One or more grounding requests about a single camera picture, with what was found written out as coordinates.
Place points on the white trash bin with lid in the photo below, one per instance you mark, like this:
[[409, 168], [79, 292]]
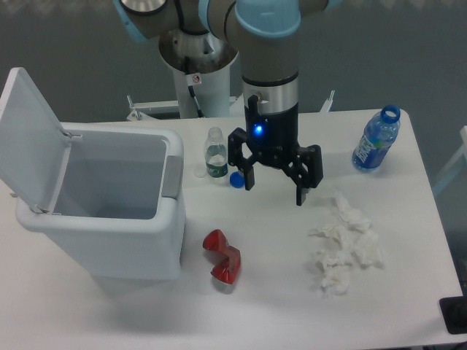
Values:
[[109, 196]]

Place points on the blue plastic drink bottle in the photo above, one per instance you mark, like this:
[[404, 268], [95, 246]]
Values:
[[378, 136]]

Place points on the white chair frame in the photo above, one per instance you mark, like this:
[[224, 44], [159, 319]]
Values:
[[452, 168]]

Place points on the black device at table corner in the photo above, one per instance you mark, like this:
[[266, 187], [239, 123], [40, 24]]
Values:
[[453, 310]]

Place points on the crumpled white tissue pile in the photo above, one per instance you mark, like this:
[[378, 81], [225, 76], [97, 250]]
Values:
[[355, 243]]

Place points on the clear plastic water bottle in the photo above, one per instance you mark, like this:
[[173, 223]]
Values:
[[215, 155]]

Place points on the blue bottle cap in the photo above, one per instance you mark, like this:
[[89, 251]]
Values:
[[236, 180]]

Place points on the white metal base frame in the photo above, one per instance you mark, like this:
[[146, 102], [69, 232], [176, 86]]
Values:
[[170, 109]]

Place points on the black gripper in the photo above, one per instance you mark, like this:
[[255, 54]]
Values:
[[273, 141]]

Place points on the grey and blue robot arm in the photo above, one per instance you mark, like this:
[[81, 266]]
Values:
[[264, 34]]

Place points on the white bottle cap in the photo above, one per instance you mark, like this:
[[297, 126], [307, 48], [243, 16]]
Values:
[[199, 172]]

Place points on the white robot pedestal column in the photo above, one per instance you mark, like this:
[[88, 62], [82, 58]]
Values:
[[200, 80]]

